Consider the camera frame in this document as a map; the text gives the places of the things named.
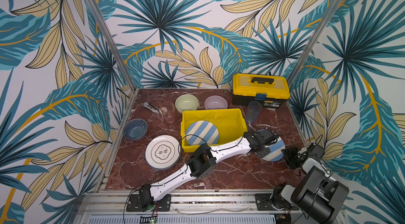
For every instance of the lilac bowl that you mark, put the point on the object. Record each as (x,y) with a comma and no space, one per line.
(215,102)

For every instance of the blue textured plastic cup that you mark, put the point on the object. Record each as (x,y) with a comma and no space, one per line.
(254,109)

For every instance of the dark blue bowl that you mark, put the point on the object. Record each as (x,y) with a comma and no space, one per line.
(135,129)

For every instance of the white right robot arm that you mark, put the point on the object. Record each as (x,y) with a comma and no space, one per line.
(318,195)

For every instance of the pale green bowl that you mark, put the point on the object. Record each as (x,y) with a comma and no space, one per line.
(186,102)

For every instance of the yellow black plastic toolbox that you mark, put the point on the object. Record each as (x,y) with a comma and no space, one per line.
(269,91)

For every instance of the metal wrench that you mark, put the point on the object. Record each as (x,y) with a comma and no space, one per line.
(149,107)

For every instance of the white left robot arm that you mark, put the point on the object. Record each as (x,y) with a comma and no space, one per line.
(202,163)

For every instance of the yellow plastic bin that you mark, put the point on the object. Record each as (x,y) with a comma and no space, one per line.
(230,123)

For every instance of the clear drinking glass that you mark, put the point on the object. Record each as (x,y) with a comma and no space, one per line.
(167,110)

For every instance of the white plate green rings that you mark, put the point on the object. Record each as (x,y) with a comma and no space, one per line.
(163,151)

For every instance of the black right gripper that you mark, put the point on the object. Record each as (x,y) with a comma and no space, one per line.
(291,156)

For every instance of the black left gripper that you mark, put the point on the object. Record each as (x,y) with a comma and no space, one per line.
(266,147)

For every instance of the blue striped plate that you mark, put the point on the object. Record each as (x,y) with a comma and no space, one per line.
(202,132)
(273,149)

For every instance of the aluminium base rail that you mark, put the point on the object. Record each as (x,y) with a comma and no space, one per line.
(236,206)

